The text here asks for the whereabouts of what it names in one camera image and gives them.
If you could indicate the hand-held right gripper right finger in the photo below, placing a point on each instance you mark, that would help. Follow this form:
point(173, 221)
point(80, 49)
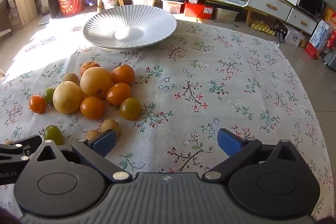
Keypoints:
point(231, 142)

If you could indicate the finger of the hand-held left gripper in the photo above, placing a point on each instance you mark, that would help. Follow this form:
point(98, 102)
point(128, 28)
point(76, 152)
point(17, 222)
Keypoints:
point(23, 149)

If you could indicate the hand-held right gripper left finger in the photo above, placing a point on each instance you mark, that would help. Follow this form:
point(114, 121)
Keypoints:
point(105, 141)

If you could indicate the green orange tomato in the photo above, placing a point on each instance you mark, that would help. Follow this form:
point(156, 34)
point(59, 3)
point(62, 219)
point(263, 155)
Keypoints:
point(130, 108)

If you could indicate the small orange tomato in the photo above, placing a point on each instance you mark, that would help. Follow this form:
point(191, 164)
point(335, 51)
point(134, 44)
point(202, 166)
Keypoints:
point(37, 104)

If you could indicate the large yellow citrus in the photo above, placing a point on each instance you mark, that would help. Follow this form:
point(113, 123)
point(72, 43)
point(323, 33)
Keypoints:
point(67, 98)

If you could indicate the large orange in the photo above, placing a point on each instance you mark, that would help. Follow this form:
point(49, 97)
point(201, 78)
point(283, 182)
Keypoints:
point(94, 81)

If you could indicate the white ribbed plate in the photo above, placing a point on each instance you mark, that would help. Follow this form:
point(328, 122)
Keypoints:
point(147, 27)

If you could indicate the mandarin orange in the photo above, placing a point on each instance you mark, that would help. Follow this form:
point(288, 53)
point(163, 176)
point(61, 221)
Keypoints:
point(88, 65)
point(124, 75)

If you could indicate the floral tablecloth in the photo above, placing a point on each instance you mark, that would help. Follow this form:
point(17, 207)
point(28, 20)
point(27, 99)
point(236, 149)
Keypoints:
point(197, 77)

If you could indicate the yellow egg tray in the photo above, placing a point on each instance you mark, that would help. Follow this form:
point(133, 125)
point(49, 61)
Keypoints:
point(261, 26)

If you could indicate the small black stand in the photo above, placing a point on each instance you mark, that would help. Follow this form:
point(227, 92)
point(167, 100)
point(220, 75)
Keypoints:
point(280, 32)

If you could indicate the white printed box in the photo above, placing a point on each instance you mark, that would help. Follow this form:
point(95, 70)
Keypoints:
point(294, 37)

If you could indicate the red gift box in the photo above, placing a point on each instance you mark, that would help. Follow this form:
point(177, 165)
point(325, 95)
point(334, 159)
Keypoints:
point(312, 50)

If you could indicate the grey clear storage box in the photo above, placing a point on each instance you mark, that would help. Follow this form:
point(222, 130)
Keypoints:
point(225, 14)

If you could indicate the red storage box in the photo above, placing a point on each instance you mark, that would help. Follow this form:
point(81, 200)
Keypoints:
point(195, 10)

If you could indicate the blue white carton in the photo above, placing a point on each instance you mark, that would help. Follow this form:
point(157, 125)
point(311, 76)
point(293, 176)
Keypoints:
point(319, 33)

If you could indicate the white drawer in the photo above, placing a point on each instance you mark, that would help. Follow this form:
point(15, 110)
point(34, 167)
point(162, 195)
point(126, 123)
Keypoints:
point(302, 21)
point(270, 5)

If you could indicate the clear box blue lid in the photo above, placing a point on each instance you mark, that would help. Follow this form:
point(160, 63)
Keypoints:
point(141, 0)

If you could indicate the clear box black lid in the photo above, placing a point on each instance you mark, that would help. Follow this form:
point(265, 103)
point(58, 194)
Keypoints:
point(173, 5)

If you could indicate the black panel heater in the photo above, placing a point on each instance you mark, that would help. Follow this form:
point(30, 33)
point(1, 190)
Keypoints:
point(51, 1)

